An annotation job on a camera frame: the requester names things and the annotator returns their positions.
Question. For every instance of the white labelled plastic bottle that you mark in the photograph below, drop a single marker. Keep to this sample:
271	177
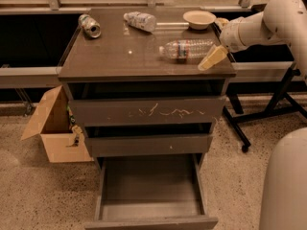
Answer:
140	20

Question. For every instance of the clear plastic water bottle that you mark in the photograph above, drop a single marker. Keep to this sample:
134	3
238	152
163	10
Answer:
186	48

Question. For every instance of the black rolling stand table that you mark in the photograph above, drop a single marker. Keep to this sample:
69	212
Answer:
271	106

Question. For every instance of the grey drawer cabinet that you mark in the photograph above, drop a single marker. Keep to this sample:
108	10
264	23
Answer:
123	53

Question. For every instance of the grey top drawer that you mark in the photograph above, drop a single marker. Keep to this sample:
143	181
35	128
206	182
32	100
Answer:
128	103

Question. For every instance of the beige paper bowl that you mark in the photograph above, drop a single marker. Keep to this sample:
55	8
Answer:
199	20

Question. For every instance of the grey drawer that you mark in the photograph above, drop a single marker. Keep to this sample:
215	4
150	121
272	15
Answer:
155	192
148	140
128	103

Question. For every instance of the grey bottom drawer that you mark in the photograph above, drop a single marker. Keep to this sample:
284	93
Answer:
155	192

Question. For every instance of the crushed soda can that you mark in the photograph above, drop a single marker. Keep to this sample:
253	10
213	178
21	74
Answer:
89	26

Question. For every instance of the grey middle drawer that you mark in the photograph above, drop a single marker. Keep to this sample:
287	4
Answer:
148	140

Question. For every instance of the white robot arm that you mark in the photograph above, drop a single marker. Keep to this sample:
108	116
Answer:
284	198

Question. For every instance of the items inside cardboard box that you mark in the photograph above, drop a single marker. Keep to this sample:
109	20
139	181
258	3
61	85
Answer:
73	126

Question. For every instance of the open cardboard box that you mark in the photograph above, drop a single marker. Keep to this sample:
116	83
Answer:
50	121

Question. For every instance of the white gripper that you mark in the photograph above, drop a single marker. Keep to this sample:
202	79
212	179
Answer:
230	36

